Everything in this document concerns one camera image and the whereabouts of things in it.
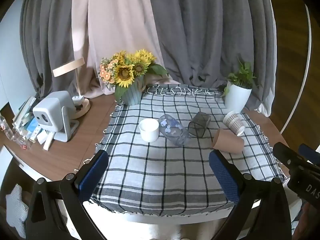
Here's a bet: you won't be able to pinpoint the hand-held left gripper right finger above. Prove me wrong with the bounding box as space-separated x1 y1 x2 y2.
208 149 293 240

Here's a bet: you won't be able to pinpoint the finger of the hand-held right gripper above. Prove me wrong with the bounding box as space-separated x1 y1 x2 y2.
272 142 320 174
298 144 320 166

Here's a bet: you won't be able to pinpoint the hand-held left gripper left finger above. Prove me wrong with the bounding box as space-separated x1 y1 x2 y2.
25 149 110 240

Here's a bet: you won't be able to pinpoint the brown paper cup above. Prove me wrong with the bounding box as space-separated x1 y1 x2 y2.
211 127 245 154

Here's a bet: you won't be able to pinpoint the patterned paper cup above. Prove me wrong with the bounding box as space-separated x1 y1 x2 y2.
223 110 246 137

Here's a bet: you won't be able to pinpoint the dark grey transparent cup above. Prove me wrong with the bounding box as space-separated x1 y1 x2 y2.
187 112 211 138

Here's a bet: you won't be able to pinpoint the clear glass cup blue flowers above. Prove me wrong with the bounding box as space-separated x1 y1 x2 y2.
158 114 192 147

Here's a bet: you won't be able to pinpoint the white ceramic cup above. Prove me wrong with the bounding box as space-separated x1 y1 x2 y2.
138 118 160 143

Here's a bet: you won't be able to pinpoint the white remote control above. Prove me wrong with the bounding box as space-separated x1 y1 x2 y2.
43 132 54 151

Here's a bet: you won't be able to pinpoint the checked grey white tablecloth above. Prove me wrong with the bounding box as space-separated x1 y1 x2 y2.
90 85 285 217

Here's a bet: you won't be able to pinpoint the white projector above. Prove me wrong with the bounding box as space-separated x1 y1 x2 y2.
32 90 79 143

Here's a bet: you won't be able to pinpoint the white plant pot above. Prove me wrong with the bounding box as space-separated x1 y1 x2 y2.
224 81 253 113

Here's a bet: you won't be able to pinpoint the striped star pillow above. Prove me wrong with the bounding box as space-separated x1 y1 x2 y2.
5 183 29 239

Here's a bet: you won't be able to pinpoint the stack of books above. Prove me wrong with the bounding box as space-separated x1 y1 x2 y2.
12 96 38 141

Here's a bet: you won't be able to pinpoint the green leafy plant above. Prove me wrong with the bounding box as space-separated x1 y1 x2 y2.
222 58 261 97

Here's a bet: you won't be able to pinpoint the ribbed blue-green vase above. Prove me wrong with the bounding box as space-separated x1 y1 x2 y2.
121 76 145 106

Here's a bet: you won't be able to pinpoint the wooden desk lamp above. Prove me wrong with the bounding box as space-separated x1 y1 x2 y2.
52 57 92 119

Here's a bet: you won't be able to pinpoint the clear plastic bottle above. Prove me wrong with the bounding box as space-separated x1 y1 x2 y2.
0 114 16 140

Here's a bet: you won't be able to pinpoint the sunflower bouquet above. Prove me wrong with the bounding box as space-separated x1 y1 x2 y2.
98 49 169 101

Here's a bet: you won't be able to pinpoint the grey curtain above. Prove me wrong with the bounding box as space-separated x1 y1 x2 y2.
147 0 278 117
19 0 88 98

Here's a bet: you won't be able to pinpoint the pink curtain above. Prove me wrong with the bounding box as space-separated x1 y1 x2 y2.
71 0 184 98

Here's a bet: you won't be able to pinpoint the white curved frame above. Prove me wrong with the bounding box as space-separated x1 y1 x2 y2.
279 0 313 135

